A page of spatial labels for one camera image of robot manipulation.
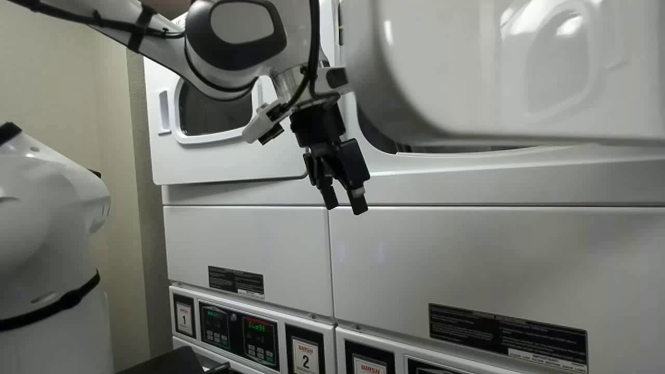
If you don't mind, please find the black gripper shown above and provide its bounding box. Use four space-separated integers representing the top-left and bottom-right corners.
288 101 371 215

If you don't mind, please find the white dryer door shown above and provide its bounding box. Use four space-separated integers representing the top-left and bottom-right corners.
141 56 311 189
340 0 665 152

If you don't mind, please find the white stacked laundry unit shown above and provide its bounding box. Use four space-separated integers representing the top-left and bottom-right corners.
141 54 340 374
319 0 665 374

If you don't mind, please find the small black warning label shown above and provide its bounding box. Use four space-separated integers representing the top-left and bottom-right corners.
206 263 266 300

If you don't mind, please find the white number two sticker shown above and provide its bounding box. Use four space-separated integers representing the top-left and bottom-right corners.
284 324 327 374

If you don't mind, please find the black display control panel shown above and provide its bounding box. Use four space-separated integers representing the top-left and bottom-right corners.
198 300 280 371

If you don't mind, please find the small white card sticker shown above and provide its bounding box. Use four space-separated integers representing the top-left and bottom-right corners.
171 290 198 340

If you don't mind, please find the large black warning label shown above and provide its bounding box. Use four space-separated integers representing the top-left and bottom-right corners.
427 301 591 371

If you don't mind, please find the black perforated mounting table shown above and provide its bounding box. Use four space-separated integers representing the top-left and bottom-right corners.
116 342 232 374

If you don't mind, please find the black cable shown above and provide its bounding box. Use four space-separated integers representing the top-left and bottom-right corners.
274 0 325 122
9 0 192 52

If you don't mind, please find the white door handle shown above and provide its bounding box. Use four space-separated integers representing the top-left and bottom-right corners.
155 87 175 137

